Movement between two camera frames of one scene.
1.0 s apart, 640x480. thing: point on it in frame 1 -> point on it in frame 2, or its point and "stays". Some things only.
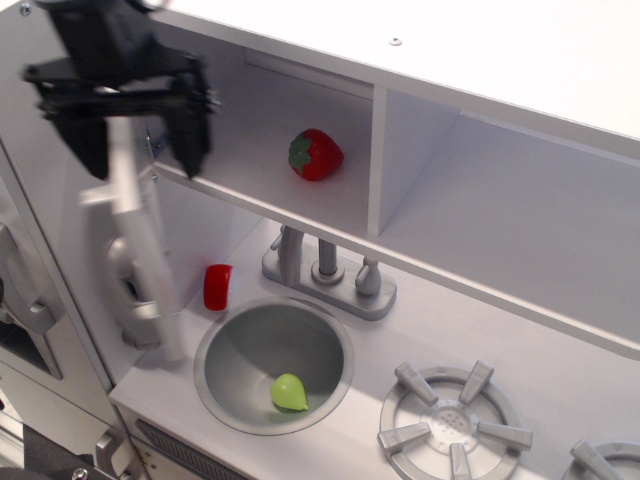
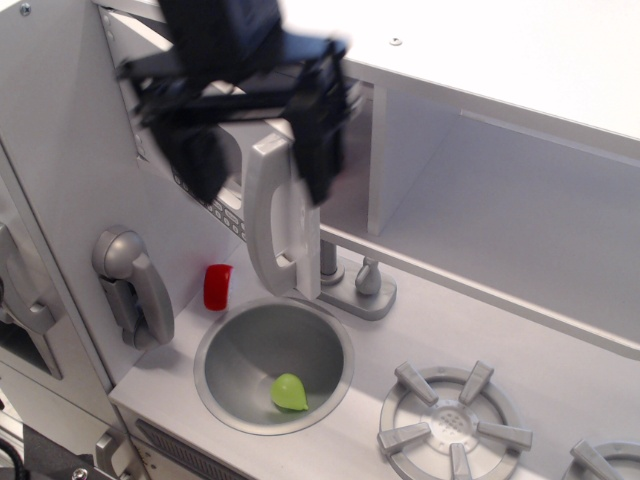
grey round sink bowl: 251,343 stays
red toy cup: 216,286 stays
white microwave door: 129,192 -> 255,163
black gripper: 117,68 -> 233,58
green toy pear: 288,391 stays
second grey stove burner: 617,460 stays
